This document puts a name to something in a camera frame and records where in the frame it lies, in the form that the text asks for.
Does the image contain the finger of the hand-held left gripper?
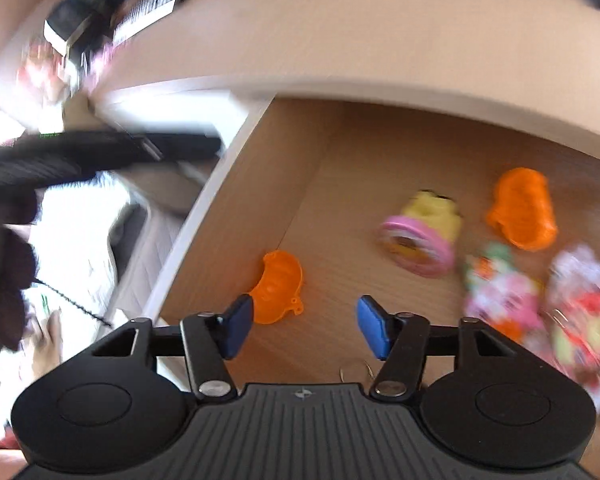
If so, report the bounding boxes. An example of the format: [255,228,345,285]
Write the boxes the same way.
[144,133,222,162]

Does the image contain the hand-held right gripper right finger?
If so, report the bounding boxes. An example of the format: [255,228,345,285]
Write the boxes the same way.
[357,295,523,403]

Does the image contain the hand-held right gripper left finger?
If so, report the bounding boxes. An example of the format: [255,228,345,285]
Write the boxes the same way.
[92,294,256,403]

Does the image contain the orange plastic shell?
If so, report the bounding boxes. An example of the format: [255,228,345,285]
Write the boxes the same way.
[247,250,306,326]
[485,166,559,252]

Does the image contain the yellow toy with pink lid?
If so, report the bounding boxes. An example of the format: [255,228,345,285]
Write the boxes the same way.
[377,189,464,279]

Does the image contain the pink snack packet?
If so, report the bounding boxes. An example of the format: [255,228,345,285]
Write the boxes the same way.
[461,241,547,347]

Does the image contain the wooden drawer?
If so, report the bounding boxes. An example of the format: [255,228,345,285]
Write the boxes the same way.
[142,95,600,411]

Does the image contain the red white lollipop packet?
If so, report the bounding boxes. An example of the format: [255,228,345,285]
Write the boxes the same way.
[544,244,600,413]

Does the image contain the person's left hand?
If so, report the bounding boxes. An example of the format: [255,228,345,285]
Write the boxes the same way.
[0,189,39,368]

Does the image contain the pink printed object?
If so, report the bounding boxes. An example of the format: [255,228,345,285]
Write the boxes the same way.
[16,40,115,107]

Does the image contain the black keyboard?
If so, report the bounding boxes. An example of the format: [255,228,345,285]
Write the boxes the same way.
[111,0,217,47]

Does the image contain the small metal wire ring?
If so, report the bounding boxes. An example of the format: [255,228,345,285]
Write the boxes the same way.
[339,360,377,387]

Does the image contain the black coiled cable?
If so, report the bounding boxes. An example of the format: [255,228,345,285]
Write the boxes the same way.
[32,274,115,330]

